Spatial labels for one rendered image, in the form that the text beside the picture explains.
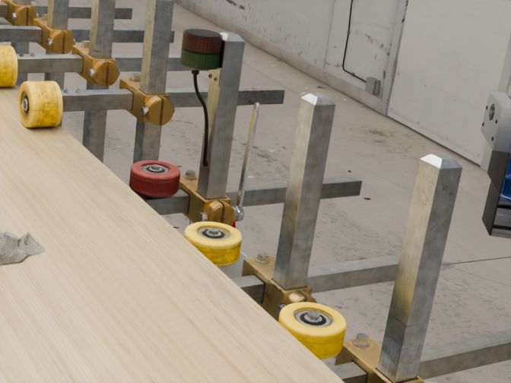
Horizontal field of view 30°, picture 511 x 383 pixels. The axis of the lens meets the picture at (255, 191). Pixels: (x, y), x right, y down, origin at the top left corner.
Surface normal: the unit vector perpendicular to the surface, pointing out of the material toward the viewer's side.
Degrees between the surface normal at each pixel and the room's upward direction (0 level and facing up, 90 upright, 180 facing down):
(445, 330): 0
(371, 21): 90
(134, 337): 0
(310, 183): 90
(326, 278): 90
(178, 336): 0
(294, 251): 90
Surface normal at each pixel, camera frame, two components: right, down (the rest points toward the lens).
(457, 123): -0.88, 0.07
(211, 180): 0.51, 0.37
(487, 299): 0.13, -0.93
